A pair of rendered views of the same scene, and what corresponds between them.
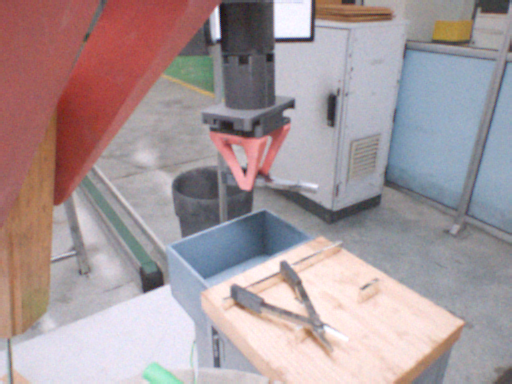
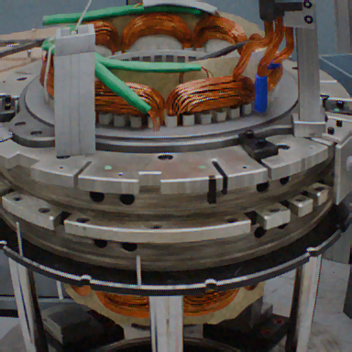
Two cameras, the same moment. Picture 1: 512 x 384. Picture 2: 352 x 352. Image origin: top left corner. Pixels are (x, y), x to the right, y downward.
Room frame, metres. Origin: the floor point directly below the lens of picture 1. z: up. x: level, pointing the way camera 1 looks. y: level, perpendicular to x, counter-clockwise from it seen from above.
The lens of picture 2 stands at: (-0.34, 0.68, 1.37)
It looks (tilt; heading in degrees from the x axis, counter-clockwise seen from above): 25 degrees down; 302
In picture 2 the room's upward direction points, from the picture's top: 1 degrees counter-clockwise
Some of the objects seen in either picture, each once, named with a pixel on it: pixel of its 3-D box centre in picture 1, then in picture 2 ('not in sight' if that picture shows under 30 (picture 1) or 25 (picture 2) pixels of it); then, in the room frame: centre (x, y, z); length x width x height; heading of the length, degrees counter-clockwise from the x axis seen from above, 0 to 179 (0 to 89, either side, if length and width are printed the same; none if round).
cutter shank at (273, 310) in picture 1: (290, 316); (18, 49); (0.29, -0.03, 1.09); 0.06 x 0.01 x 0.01; 62
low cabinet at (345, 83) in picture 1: (313, 111); not in sight; (2.79, -0.39, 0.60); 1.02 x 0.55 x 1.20; 35
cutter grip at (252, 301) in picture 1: (247, 298); not in sight; (0.32, 0.01, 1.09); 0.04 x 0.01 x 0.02; 53
